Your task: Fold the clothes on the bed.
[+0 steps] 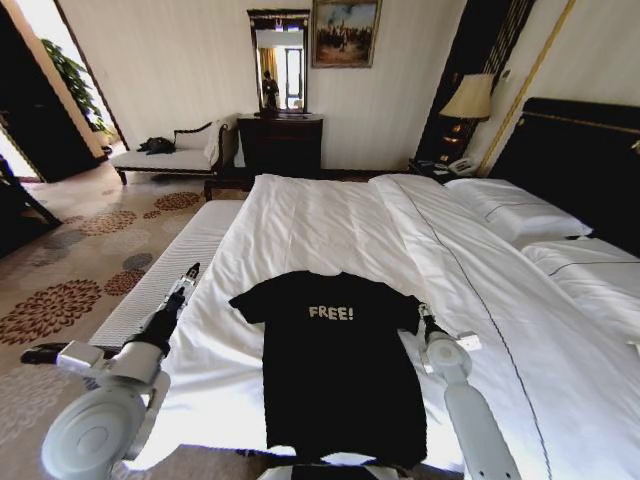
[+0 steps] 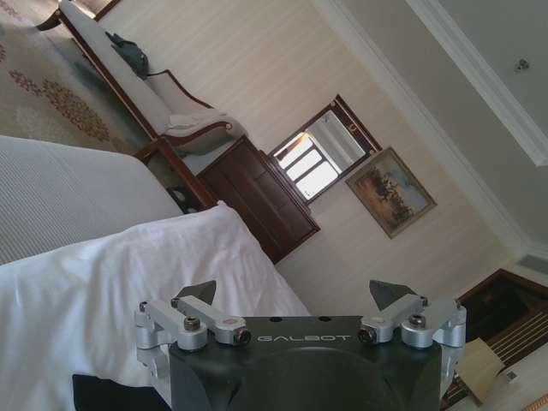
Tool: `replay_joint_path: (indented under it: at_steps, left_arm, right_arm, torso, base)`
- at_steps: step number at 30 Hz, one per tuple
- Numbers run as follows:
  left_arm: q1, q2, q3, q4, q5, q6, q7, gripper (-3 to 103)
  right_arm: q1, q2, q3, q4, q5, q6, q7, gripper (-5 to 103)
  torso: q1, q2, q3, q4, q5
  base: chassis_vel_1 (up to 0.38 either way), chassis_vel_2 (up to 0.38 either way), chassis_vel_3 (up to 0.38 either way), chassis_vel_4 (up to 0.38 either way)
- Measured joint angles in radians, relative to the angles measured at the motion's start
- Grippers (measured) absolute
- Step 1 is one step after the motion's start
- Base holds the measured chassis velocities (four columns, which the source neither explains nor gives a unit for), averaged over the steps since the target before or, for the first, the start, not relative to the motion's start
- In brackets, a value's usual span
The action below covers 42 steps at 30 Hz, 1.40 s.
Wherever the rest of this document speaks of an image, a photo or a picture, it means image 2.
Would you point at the dark wooden door frame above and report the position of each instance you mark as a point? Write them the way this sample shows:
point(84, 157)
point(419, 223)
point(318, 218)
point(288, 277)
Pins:
point(505, 295)

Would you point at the ceiling sprinkler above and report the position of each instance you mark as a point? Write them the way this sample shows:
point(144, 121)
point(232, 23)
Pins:
point(522, 65)

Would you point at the ceiling air vent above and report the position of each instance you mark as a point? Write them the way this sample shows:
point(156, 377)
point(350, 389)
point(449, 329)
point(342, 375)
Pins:
point(535, 262)

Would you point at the dark wooden cabinet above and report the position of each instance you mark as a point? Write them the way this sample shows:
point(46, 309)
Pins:
point(257, 197)

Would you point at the white duvet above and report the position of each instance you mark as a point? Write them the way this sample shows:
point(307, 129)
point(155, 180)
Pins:
point(128, 278)

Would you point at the framed landscape painting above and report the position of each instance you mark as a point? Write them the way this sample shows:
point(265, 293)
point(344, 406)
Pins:
point(391, 192)

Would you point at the black garment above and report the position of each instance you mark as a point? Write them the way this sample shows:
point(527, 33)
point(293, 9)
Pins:
point(111, 391)

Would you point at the grey striped bed mattress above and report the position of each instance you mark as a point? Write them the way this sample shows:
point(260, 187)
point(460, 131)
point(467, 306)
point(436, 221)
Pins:
point(64, 188)

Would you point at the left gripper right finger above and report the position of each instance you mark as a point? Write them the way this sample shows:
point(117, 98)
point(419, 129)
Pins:
point(406, 310)

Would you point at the white chaise longue wooden frame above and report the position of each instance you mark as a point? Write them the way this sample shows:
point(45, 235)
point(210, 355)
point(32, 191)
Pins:
point(158, 92)

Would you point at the wooden framed mirror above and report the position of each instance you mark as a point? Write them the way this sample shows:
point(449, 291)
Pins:
point(325, 150)

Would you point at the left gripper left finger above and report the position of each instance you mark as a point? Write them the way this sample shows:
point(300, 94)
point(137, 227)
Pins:
point(194, 314)

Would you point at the dark grey bag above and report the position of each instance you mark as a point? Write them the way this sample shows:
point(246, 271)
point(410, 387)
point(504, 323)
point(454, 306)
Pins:
point(130, 53)

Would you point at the white folded cloth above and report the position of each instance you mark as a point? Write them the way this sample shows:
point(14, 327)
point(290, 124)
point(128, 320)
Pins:
point(197, 120)

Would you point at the beige cardboard box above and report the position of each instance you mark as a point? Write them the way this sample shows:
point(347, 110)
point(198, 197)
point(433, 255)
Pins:
point(479, 368)

